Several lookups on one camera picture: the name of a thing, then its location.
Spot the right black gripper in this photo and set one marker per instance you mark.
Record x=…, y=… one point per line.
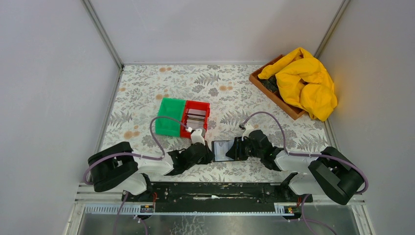
x=236, y=150

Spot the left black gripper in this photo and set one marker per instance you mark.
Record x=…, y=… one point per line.
x=208, y=157

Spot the black leather card holder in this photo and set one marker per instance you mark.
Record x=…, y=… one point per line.
x=223, y=150

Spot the red plastic bin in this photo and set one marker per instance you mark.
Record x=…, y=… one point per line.
x=190, y=104

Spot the green plastic bin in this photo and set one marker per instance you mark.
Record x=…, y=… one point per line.
x=172, y=108

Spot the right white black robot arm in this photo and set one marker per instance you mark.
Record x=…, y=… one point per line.
x=329, y=173

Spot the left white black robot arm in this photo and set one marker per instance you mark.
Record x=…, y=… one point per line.
x=118, y=167

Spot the clear card stack in bin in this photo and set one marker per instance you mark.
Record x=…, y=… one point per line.
x=196, y=118

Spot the floral table mat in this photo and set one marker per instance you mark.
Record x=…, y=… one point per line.
x=232, y=98

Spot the brown wooden tray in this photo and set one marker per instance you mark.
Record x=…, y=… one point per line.
x=274, y=96

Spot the dark items in tray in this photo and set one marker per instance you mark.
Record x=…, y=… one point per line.
x=270, y=84

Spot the yellow cloth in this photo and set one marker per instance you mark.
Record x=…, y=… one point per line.
x=303, y=82

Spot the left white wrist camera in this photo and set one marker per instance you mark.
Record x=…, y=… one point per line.
x=198, y=136

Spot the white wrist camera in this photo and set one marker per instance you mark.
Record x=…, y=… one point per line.
x=247, y=130
x=198, y=136

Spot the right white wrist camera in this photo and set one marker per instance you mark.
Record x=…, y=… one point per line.
x=247, y=130

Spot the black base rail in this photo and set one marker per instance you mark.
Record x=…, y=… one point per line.
x=217, y=197

